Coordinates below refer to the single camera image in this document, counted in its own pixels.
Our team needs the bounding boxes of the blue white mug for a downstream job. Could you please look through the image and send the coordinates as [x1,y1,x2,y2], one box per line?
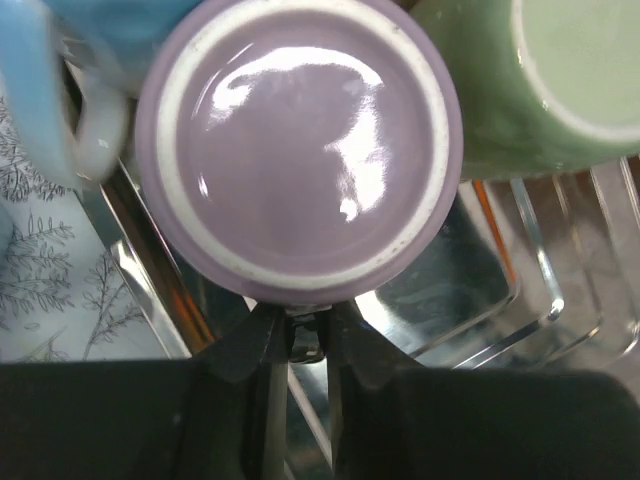
[1,0,197,190]

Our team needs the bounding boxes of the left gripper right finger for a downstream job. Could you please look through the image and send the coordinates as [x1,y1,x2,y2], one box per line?
[327,303,639,479]

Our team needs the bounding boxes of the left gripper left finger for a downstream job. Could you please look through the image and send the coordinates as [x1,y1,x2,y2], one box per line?
[1,304,285,479]

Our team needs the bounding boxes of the purple mug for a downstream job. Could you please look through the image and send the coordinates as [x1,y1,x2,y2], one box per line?
[134,1,463,307]

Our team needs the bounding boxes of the green mug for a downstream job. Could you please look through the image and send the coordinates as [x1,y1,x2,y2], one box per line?
[411,1,639,180]

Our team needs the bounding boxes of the steel tray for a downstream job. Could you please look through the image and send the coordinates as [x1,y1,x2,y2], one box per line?
[78,158,639,479]

